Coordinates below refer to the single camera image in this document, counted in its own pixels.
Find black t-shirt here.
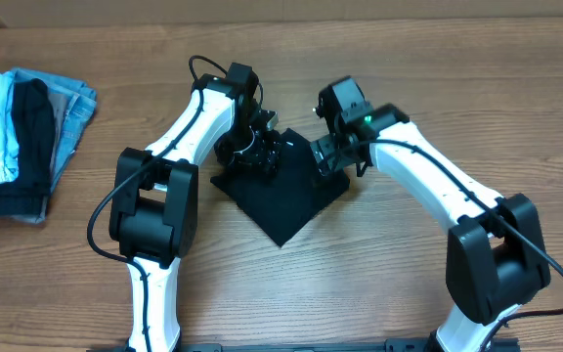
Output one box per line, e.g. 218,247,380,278
210,129,350,246

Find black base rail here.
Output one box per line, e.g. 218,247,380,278
85,335,521,352

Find folded blue jeans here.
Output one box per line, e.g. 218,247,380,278
11,67,97,191

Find black folded garment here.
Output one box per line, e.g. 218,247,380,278
0,79,56,217

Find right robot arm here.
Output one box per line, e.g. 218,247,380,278
311,76,550,351

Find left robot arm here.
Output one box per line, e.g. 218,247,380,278
109,63,281,351

